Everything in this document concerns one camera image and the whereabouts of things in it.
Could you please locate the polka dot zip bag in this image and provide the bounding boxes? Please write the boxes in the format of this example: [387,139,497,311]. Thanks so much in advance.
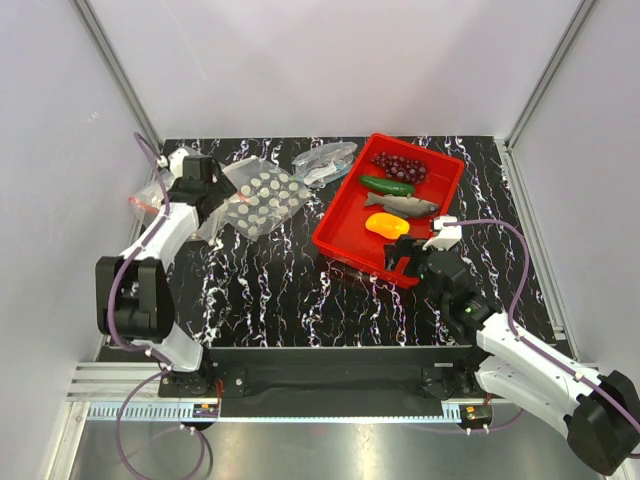
[194,156,310,244]

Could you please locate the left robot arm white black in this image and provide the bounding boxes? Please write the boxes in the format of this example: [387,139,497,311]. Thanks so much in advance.
[95,155,236,396]

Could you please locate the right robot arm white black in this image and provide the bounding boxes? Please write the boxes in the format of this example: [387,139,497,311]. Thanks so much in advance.
[384,235,639,476]

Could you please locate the red zipper clear bag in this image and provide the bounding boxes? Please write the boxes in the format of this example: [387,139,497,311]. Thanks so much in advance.
[128,170,175,227]

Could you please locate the small clear bag with items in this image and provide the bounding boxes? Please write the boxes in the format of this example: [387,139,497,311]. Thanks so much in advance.
[292,142,358,189]

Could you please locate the yellow toy mango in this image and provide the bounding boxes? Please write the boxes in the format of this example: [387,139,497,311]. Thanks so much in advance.
[365,212,410,240]

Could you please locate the grey toy fish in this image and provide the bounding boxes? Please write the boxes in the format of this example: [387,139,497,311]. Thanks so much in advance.
[364,192,440,219]

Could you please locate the red plastic tray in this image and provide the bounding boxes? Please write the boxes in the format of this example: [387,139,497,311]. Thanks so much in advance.
[312,133,465,288]

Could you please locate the green toy cucumber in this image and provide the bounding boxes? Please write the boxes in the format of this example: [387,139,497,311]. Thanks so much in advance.
[358,175,415,197]

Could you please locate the purple toy grapes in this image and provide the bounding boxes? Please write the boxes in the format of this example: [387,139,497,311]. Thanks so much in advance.
[370,151,427,185]

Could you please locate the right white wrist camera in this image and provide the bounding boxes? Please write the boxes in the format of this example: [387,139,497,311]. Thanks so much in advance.
[422,215,462,251]

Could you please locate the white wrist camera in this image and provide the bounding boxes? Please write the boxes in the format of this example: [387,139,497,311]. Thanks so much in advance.
[156,147,196,178]
[422,215,462,251]

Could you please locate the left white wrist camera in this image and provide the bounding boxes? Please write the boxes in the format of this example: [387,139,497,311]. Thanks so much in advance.
[156,147,196,178]

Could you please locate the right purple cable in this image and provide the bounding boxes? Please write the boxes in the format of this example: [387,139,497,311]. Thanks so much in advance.
[409,219,640,436]

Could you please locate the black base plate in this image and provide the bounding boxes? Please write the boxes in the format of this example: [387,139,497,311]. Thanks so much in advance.
[159,346,482,422]

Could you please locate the slotted cable duct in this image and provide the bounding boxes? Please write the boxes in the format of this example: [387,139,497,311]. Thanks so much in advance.
[88,401,462,424]

